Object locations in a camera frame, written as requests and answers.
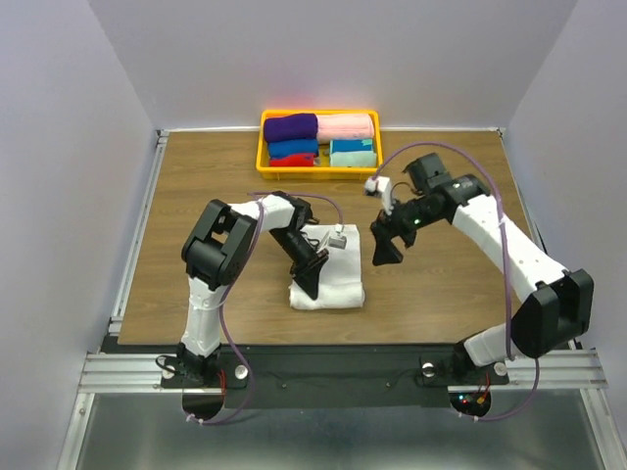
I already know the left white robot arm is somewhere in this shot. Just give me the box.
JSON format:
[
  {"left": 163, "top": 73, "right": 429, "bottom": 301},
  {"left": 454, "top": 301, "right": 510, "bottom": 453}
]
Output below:
[{"left": 171, "top": 191, "right": 329, "bottom": 386}]

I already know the aluminium frame rail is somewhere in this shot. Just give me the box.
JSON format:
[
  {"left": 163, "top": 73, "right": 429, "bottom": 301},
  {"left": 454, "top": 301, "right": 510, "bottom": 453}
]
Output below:
[{"left": 78, "top": 350, "right": 608, "bottom": 394}]

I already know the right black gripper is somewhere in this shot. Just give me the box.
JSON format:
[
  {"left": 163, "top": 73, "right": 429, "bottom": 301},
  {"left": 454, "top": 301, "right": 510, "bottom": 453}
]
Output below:
[{"left": 369, "top": 192, "right": 442, "bottom": 267}]

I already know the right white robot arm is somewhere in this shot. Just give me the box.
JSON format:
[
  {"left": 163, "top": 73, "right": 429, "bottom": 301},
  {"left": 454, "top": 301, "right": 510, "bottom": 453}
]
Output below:
[{"left": 364, "top": 153, "right": 594, "bottom": 382}]

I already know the teal mint rolled towel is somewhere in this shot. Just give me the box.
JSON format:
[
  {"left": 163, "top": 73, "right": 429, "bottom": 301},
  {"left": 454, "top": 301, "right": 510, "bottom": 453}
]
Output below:
[{"left": 329, "top": 139, "right": 377, "bottom": 167}]

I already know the yellow plastic basket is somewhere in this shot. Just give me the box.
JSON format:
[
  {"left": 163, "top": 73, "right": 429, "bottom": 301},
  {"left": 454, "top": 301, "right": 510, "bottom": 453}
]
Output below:
[{"left": 256, "top": 110, "right": 383, "bottom": 180}]

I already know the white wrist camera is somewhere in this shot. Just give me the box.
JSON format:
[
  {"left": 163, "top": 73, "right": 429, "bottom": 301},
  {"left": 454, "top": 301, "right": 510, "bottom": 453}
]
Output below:
[
  {"left": 327, "top": 223, "right": 347, "bottom": 250},
  {"left": 363, "top": 176, "right": 396, "bottom": 215}
]

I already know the white towel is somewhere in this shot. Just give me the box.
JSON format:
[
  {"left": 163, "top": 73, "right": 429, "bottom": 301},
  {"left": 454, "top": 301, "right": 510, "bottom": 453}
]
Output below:
[{"left": 289, "top": 224, "right": 365, "bottom": 310}]

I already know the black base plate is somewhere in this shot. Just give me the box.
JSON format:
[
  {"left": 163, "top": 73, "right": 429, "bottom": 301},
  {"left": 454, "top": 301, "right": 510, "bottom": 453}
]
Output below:
[{"left": 161, "top": 344, "right": 508, "bottom": 409}]

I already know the purple towel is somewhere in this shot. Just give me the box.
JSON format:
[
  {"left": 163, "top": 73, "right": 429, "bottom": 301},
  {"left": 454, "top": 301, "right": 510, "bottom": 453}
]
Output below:
[{"left": 263, "top": 113, "right": 318, "bottom": 143}]

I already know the light pink rolled towel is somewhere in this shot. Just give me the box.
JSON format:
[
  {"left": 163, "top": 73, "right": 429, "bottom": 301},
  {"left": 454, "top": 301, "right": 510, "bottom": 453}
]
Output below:
[{"left": 316, "top": 114, "right": 374, "bottom": 143}]

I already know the red rolled towel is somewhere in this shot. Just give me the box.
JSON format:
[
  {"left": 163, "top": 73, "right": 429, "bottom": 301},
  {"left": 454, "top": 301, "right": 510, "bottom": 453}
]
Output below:
[{"left": 268, "top": 153, "right": 317, "bottom": 167}]

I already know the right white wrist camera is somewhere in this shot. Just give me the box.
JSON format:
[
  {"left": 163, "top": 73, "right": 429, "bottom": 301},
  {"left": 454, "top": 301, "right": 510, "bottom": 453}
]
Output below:
[{"left": 363, "top": 176, "right": 396, "bottom": 215}]

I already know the blue rolled towel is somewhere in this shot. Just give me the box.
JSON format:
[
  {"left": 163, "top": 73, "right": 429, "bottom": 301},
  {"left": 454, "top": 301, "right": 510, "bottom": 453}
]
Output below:
[{"left": 267, "top": 139, "right": 318, "bottom": 159}]

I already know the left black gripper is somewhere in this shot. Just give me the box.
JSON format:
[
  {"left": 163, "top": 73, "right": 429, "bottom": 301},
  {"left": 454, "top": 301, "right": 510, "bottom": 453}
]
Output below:
[{"left": 269, "top": 228, "right": 329, "bottom": 301}]

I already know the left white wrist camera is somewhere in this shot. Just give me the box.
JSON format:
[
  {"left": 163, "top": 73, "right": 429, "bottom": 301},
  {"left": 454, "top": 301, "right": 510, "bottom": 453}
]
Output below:
[{"left": 327, "top": 223, "right": 347, "bottom": 250}]

